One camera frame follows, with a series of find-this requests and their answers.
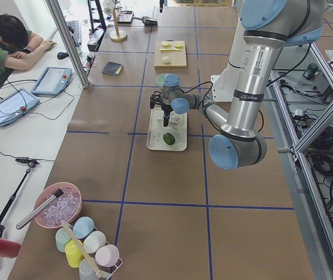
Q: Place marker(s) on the yellow plastic knife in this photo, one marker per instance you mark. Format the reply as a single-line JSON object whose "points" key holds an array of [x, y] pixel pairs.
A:
{"points": [[170, 49]]}

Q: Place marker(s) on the metal scoop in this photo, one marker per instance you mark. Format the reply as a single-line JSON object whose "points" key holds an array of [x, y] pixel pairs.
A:
{"points": [[147, 21]]}

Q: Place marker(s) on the steel black-tipped rod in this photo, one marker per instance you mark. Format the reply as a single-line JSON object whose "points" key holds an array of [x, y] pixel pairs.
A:
{"points": [[26, 220]]}

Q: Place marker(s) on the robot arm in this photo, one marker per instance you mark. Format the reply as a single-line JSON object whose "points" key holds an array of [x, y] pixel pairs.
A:
{"points": [[269, 26]]}

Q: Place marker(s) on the pink cup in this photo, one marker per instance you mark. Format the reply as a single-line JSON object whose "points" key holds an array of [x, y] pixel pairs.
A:
{"points": [[107, 256]]}

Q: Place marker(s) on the blue cup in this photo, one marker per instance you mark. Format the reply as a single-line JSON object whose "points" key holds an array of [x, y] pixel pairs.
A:
{"points": [[83, 227]]}

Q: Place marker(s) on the wooden cutting board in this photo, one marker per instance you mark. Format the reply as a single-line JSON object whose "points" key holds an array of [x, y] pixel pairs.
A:
{"points": [[178, 58]]}

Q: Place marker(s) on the near teach pendant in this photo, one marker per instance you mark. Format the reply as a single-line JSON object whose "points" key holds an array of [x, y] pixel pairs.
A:
{"points": [[16, 105]]}

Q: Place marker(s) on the white cup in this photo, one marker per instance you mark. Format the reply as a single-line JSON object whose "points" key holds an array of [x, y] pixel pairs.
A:
{"points": [[94, 241]]}

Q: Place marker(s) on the teach pendant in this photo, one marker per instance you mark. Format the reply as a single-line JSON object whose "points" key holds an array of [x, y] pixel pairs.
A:
{"points": [[16, 105], [52, 81]]}

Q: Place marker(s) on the grey folded cloth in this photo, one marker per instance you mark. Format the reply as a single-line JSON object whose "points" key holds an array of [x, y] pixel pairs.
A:
{"points": [[112, 69]]}

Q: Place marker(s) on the grey cup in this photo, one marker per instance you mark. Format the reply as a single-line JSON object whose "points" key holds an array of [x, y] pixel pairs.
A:
{"points": [[86, 272]]}

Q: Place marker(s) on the wooden mug tree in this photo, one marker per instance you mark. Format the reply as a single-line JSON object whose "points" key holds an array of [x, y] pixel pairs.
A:
{"points": [[117, 35]]}

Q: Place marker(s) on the keyboard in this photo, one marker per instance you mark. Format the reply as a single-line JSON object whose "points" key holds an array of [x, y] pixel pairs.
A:
{"points": [[74, 27]]}

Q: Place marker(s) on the white ceramic spoon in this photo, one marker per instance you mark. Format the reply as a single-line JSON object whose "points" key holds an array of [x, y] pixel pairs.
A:
{"points": [[174, 125]]}

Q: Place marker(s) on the cream bear tray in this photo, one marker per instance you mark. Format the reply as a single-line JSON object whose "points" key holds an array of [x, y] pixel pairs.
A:
{"points": [[156, 131]]}

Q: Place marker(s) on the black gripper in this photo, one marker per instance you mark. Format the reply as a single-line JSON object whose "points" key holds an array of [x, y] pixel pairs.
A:
{"points": [[166, 108]]}

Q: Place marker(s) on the green cup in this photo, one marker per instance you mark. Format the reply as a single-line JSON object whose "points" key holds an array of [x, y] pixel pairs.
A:
{"points": [[61, 239]]}

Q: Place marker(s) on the light green bowl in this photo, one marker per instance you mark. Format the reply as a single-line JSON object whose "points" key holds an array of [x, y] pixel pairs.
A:
{"points": [[160, 79]]}

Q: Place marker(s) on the person in green shirt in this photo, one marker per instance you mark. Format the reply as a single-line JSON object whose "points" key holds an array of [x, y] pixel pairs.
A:
{"points": [[20, 48]]}

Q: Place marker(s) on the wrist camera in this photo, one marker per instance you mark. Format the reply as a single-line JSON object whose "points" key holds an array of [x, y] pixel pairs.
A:
{"points": [[155, 99]]}

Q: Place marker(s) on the black tripod stick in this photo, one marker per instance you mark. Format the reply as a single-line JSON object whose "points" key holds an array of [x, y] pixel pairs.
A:
{"points": [[31, 164]]}

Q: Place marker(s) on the green avocado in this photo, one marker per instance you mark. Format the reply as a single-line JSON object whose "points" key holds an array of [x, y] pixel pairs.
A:
{"points": [[168, 138]]}

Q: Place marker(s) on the far teach pendant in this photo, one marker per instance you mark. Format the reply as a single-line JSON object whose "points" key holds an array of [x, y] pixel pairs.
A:
{"points": [[52, 81]]}

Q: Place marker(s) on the aluminium frame post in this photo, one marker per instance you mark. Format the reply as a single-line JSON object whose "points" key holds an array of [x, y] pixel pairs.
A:
{"points": [[58, 17]]}

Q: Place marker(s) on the wooden cup rack handle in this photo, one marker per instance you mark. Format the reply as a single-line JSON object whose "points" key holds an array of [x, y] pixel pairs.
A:
{"points": [[98, 272]]}

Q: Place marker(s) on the pink bowl with ice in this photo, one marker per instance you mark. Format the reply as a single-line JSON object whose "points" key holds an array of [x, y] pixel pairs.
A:
{"points": [[64, 209]]}

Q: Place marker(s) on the black computer mouse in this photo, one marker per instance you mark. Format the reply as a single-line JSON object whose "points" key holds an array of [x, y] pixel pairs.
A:
{"points": [[62, 55]]}

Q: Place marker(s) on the yellow cup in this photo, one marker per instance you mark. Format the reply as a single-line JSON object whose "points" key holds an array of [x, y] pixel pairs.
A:
{"points": [[73, 254]]}

